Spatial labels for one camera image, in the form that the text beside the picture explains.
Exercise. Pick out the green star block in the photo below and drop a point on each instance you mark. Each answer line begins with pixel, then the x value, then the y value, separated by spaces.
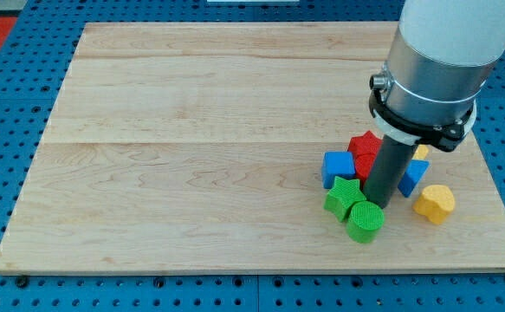
pixel 344 194

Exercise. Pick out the green cylinder block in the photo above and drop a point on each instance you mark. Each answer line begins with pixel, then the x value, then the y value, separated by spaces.
pixel 364 222

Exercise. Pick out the red star block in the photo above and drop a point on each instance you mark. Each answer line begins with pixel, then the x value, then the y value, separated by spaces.
pixel 365 144

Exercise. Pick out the yellow heart block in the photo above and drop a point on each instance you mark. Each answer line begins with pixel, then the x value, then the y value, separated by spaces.
pixel 436 203

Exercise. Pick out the wooden board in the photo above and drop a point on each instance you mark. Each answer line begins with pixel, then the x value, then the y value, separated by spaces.
pixel 196 149

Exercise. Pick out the blue cube block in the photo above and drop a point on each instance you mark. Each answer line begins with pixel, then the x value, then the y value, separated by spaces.
pixel 336 164

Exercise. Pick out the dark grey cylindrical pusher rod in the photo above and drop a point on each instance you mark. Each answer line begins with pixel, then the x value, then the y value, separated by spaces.
pixel 387 170

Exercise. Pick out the blue triangle block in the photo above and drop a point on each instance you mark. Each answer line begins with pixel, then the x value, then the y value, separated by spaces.
pixel 412 176

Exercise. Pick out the red cylinder block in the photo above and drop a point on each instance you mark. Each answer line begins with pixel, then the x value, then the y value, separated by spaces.
pixel 363 166

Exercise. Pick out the small yellow block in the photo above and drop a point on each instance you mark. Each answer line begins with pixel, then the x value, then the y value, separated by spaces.
pixel 421 152

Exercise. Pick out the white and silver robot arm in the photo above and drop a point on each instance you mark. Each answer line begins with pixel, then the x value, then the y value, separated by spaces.
pixel 442 53

